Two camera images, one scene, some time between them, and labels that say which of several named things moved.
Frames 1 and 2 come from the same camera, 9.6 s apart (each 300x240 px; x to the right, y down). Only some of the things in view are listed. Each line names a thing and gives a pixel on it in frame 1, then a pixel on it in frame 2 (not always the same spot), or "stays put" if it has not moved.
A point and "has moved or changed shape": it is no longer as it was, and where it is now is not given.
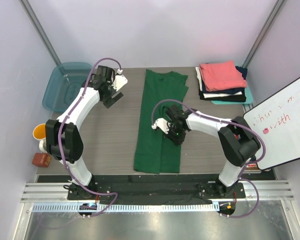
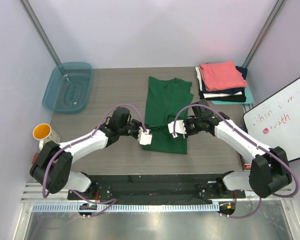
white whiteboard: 283,119 stays put
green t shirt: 155,153 has moved or changed shape
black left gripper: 108,101 to 138,124
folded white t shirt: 206,95 stays put
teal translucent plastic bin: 65,82 stays put
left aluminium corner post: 26,5 stays put
